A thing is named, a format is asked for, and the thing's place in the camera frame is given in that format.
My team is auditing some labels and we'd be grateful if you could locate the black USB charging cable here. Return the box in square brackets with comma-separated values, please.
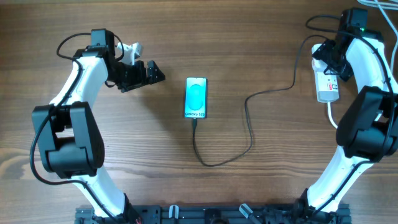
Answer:
[191, 34, 330, 167]

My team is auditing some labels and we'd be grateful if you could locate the white power strip cord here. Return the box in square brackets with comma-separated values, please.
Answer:
[326, 0, 398, 129]

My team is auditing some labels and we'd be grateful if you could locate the Galaxy S25 smartphone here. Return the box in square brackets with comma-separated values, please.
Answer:
[184, 77, 207, 119]

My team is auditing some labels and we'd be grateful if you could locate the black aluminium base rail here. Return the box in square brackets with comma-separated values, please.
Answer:
[74, 204, 352, 224]

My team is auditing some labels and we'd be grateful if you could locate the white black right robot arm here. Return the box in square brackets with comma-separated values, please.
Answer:
[297, 7, 397, 219]

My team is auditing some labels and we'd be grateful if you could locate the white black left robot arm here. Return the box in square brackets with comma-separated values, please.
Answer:
[30, 29, 165, 223]

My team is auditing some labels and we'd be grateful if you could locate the white power strip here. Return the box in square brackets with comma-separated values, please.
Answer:
[312, 56, 340, 103]

